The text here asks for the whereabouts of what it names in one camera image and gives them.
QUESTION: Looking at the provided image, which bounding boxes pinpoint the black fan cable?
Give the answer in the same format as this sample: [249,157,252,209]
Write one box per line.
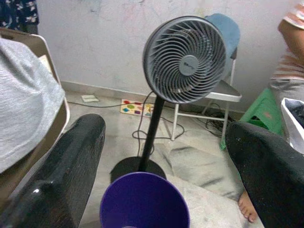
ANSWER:
[67,91,185,143]

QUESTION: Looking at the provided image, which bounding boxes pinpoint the white power strip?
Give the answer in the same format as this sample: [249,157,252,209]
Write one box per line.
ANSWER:
[81,95,99,103]

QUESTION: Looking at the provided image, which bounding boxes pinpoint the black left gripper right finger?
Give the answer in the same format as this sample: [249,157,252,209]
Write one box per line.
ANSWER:
[224,121,304,228]

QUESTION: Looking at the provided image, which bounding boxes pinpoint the purple plastic bin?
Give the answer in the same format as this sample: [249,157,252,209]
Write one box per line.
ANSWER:
[99,172,192,228]

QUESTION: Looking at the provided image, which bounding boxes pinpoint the grey heathered cloth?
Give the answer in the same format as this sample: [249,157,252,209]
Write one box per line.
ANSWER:
[0,38,66,174]

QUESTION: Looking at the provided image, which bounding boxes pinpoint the colourful shape puzzle board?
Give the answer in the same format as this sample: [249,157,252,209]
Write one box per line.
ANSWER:
[120,99,155,117]

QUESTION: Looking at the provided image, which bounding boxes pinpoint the grey standing fan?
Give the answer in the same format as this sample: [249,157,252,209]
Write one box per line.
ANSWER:
[109,15,228,181]

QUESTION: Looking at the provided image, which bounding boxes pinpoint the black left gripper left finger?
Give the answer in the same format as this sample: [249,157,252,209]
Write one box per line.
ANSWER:
[0,113,106,228]

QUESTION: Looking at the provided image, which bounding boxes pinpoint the black tangled cable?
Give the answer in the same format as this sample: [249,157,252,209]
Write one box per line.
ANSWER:
[204,103,238,138]

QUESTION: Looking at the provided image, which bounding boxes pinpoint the blue cloth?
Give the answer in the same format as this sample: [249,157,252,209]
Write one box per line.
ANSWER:
[204,13,241,79]

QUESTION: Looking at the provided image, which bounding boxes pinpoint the brown folding chair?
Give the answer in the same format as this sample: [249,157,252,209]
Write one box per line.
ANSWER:
[0,28,71,202]

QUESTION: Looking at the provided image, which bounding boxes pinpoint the grey metal folding chair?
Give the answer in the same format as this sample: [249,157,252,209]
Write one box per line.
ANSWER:
[171,46,243,141]

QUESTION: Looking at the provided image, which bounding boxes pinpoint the white plastic bag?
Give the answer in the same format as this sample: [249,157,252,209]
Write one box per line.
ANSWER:
[281,97,304,155]

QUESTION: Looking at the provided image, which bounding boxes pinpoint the person's bare foot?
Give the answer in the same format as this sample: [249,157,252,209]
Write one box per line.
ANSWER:
[237,193,258,223]

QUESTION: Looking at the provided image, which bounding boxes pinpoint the dark floral cloth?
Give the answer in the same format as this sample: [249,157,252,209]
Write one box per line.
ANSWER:
[0,0,38,30]

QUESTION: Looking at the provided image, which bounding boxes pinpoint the green plastic stool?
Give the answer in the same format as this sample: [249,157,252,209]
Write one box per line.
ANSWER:
[219,87,285,150]

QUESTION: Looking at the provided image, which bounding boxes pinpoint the person's striped shirt torso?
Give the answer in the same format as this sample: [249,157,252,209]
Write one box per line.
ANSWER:
[268,3,304,95]

